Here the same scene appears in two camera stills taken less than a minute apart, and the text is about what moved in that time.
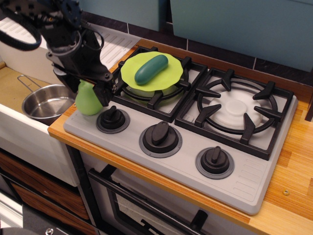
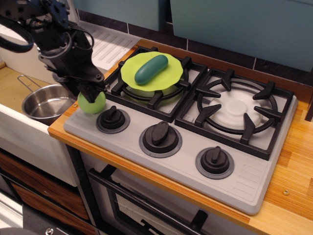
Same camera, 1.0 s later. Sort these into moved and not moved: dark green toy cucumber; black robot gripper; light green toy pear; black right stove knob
Moved: black robot gripper
Not moved: dark green toy cucumber; light green toy pear; black right stove knob
